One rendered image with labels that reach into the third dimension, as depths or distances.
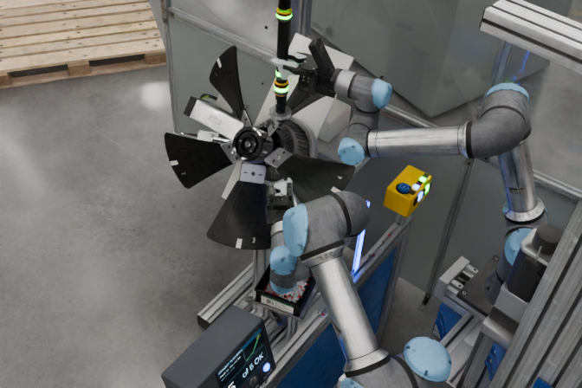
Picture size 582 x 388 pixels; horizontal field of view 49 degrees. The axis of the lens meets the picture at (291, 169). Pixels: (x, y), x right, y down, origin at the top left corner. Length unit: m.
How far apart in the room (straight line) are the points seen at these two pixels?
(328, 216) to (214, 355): 0.43
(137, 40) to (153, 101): 0.60
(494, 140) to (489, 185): 1.03
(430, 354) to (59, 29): 4.01
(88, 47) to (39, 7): 0.70
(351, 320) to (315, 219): 0.25
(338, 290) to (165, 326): 1.72
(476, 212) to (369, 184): 0.53
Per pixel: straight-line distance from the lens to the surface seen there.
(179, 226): 3.57
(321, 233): 1.55
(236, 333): 1.64
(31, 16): 5.29
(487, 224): 2.84
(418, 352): 1.63
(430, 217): 2.97
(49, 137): 4.29
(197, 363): 1.60
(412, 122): 2.71
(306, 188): 2.07
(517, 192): 1.95
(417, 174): 2.34
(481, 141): 1.68
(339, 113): 2.74
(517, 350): 1.65
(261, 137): 2.13
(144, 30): 4.97
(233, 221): 2.20
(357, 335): 1.57
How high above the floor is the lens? 2.61
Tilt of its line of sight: 42 degrees down
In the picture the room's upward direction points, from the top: 3 degrees clockwise
